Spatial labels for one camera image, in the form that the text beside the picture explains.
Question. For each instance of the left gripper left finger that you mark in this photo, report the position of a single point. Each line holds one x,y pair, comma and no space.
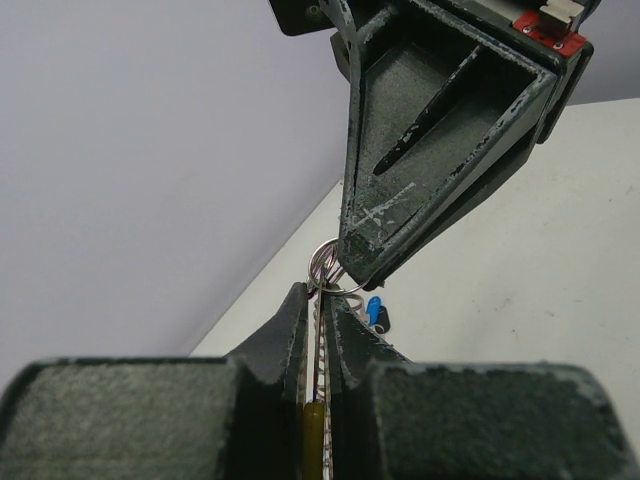
237,416

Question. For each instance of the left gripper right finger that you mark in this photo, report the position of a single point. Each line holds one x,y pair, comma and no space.
392,418

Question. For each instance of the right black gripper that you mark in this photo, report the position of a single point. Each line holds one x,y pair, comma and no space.
446,98

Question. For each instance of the large keyring with yellow grip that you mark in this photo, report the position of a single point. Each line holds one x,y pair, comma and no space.
324,274

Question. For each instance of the key bunch with blue fob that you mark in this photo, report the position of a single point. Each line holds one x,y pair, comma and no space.
377,316

